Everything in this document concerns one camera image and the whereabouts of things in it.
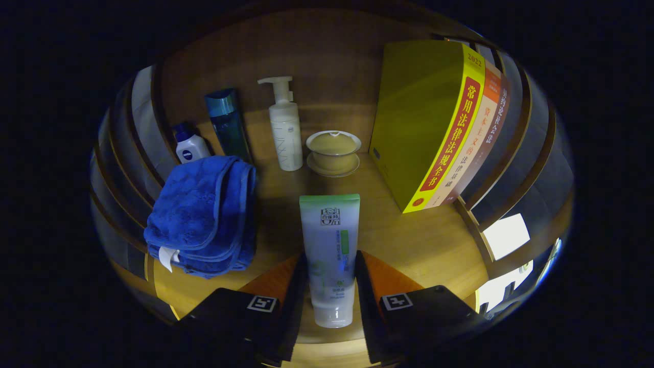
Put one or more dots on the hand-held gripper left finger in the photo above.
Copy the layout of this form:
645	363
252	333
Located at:
294	306

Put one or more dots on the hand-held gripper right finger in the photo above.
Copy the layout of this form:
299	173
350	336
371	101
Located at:
368	306

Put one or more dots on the white tube with green cap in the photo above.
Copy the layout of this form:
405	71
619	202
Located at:
332	245

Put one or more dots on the wooden countertop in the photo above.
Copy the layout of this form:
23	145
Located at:
419	240

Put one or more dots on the wooden cabinet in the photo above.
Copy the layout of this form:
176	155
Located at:
317	51

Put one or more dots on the blue towel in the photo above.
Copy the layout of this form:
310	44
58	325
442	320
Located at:
204	214

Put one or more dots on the beige lidded tea bowl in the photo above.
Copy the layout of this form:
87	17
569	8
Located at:
333	151

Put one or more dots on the white pump bottle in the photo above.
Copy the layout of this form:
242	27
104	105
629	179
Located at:
287	138

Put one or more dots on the small white blue-capped bottle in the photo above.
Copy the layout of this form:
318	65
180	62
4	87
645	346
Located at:
192	149

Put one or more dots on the teal bottle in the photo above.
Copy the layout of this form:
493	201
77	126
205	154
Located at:
230	128

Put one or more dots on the yellow book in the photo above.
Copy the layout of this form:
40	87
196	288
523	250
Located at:
419	117

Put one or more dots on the orange and white book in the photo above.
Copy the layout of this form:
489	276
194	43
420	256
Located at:
484	128

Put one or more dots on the brown book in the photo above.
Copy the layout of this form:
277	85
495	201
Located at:
499	120

